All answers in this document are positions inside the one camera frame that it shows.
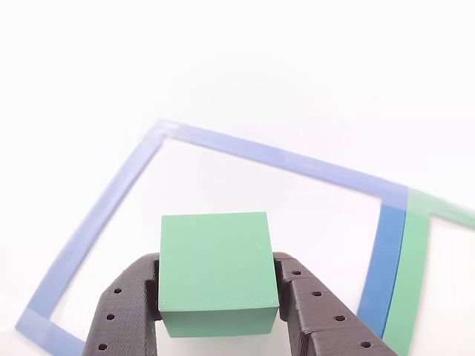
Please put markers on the green cube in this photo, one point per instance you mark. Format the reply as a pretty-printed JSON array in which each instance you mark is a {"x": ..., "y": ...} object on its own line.
[{"x": 215, "y": 259}]

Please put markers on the blue tape square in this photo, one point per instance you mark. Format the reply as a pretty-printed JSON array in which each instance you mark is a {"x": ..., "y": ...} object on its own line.
[{"x": 386, "y": 259}]

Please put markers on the green tape square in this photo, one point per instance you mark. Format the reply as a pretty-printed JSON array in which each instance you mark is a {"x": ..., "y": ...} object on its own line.
[{"x": 408, "y": 278}]

